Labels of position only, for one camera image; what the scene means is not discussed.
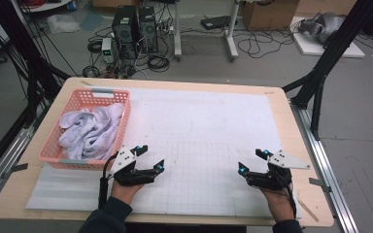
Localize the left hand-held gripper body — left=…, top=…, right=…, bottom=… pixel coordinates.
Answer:
left=109, top=146, right=148, bottom=187

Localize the grey headset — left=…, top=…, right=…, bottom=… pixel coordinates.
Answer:
left=297, top=12, right=346, bottom=45

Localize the left hand-held gripper cable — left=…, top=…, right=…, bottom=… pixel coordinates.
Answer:
left=97, top=153, right=119, bottom=210

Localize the black metal frame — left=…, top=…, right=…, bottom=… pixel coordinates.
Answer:
left=281, top=0, right=373, bottom=142
left=0, top=0, right=72, bottom=129

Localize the hand-held gripper cable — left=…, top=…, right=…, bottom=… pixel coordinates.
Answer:
left=97, top=153, right=119, bottom=210
left=273, top=176, right=298, bottom=220

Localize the white power strip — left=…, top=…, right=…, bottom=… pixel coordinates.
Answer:
left=156, top=22, right=175, bottom=33

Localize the slim black computer tower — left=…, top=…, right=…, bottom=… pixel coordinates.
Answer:
left=137, top=6, right=159, bottom=54

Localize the white floor board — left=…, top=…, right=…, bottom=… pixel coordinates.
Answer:
left=289, top=16, right=366, bottom=59

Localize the person's right hand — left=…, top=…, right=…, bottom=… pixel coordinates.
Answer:
left=260, top=185, right=296, bottom=223

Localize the person's left hand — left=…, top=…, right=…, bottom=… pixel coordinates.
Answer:
left=111, top=179, right=145, bottom=206

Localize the thin wooden stick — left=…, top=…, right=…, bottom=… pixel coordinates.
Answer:
left=295, top=195, right=320, bottom=223

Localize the clear plastic bag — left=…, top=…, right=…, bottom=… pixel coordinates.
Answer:
left=47, top=14, right=82, bottom=35

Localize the large black computer tower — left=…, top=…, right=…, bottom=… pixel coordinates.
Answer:
left=111, top=5, right=139, bottom=61

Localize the aluminium rail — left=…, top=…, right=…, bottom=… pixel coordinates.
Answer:
left=0, top=125, right=35, bottom=212
left=289, top=101, right=359, bottom=233

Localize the black flat device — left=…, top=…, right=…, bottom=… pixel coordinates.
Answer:
left=200, top=15, right=237, bottom=31

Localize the right hand-held gripper cable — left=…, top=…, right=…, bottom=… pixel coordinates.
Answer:
left=273, top=176, right=298, bottom=220

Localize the teal sheet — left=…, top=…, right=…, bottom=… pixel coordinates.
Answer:
left=79, top=11, right=105, bottom=32

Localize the cardboard box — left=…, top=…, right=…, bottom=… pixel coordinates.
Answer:
left=242, top=0, right=300, bottom=32

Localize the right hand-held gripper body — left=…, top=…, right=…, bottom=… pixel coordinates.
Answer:
left=248, top=149, right=311, bottom=192

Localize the grey bench power supply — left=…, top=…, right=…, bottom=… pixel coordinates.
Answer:
left=101, top=37, right=114, bottom=64

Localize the white metal stand leg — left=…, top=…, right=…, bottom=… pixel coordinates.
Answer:
left=224, top=0, right=241, bottom=62
left=173, top=0, right=183, bottom=62

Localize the white grid mat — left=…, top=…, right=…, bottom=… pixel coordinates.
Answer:
left=25, top=86, right=302, bottom=218

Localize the grey metal bracket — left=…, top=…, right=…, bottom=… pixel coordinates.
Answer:
left=1, top=162, right=29, bottom=181
left=309, top=177, right=333, bottom=193

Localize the pink plastic basket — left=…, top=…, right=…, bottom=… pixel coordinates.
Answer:
left=38, top=87, right=132, bottom=172

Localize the loose black floor cable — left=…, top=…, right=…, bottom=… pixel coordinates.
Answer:
left=237, top=28, right=295, bottom=60

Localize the lilac printed towel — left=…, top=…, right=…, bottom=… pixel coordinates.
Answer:
left=57, top=102, right=125, bottom=161

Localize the coiled black cable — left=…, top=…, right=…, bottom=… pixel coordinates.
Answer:
left=147, top=53, right=171, bottom=73

